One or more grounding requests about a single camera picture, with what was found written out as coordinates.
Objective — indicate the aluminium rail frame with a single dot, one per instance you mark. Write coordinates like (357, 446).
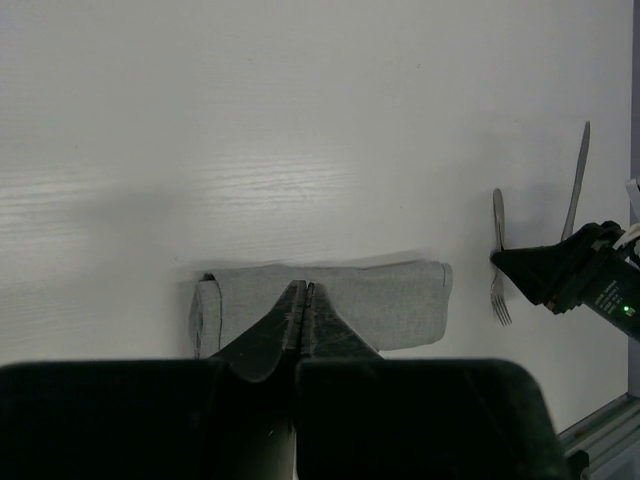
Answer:
(605, 444)

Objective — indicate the silver knife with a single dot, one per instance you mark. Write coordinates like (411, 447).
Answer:
(577, 183)

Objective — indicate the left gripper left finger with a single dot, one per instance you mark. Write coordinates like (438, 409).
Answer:
(224, 417)

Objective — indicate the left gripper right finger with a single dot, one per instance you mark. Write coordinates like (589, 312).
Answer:
(360, 416)

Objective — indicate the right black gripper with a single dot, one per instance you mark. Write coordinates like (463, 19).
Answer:
(597, 267)

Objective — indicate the grey cloth napkin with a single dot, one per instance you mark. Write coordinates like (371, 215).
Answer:
(392, 307)

